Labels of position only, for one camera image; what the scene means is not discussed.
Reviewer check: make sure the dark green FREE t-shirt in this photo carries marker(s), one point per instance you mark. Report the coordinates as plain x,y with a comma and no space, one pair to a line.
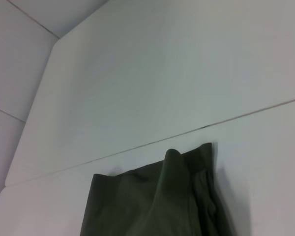
150,201

